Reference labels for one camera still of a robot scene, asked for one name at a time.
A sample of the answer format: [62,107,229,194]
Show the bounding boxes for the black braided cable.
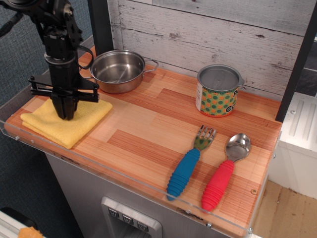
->
[0,12,24,38]

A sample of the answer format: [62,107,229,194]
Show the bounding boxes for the red handled spoon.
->
[201,133,251,211]

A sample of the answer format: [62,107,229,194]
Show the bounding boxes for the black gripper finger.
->
[64,96,78,120]
[51,95,66,119]

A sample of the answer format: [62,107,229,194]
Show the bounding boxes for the black vertical post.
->
[88,0,114,55]
[275,1,317,122]

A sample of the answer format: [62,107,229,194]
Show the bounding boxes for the grey toy fridge cabinet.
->
[47,154,252,238]

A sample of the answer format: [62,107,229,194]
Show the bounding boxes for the yellow cloth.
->
[20,99,112,149]

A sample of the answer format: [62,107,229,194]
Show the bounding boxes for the black vertical post left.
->
[88,0,114,55]

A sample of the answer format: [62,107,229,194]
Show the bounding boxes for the white toy sink unit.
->
[268,92,317,198]

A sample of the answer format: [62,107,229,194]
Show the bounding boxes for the silver dispenser button panel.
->
[101,196,163,238]

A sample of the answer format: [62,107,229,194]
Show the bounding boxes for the clear acrylic table guard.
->
[0,37,283,236]

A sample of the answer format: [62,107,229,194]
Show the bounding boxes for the small steel pot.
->
[86,50,159,94]

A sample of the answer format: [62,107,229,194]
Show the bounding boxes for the patterned can with grey lid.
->
[196,64,245,118]

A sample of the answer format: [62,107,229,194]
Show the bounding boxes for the blue handled fork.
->
[166,125,216,201]

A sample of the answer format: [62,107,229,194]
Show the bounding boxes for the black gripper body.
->
[29,53,99,102]

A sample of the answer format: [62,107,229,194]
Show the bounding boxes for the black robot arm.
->
[0,0,99,120]

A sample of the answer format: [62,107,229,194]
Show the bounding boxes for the black vertical post right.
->
[275,1,317,122]

